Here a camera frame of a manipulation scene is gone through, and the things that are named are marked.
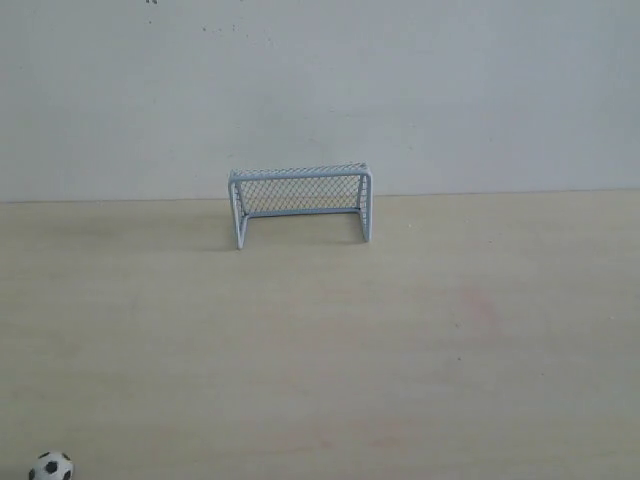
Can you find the black and white soccer ball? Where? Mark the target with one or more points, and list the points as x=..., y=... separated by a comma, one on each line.
x=52, y=465

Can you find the white mini soccer goal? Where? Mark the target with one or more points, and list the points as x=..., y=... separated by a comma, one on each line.
x=296, y=191

